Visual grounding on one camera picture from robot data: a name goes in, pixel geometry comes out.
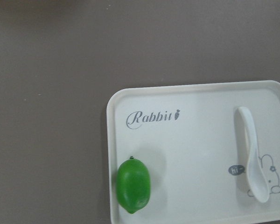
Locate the white ceramic soup spoon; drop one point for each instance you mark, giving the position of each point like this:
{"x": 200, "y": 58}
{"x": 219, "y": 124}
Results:
{"x": 255, "y": 176}

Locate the green lime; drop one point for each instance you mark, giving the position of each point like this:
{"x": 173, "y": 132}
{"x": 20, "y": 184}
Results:
{"x": 133, "y": 185}

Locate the beige rabbit serving tray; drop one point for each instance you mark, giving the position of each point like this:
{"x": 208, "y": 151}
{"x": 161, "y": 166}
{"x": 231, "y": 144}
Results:
{"x": 192, "y": 141}

